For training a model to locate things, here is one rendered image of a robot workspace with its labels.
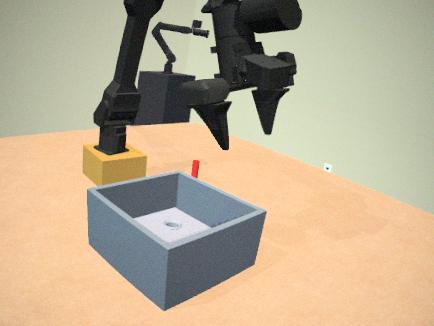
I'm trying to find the red tapered peg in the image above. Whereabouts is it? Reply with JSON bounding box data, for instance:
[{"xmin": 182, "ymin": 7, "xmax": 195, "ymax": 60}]
[{"xmin": 191, "ymin": 160, "xmax": 200, "ymax": 178}]

